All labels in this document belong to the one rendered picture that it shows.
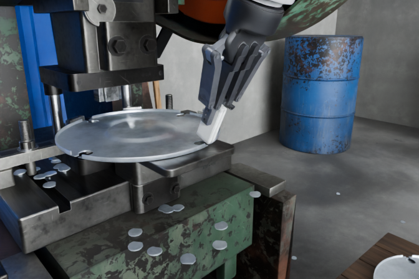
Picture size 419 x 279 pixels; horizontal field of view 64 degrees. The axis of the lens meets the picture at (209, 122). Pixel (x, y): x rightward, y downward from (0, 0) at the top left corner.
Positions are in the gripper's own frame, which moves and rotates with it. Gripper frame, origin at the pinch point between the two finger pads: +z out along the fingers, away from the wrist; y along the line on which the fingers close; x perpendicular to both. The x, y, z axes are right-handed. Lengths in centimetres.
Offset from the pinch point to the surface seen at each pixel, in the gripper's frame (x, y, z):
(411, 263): -40, 55, 33
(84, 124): 21.6, -9.1, 14.2
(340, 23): 119, 331, 39
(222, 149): -4.3, -0.4, 2.4
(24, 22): 129, 19, 42
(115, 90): 22.7, -2.8, 8.0
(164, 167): -3.3, -11.1, 2.9
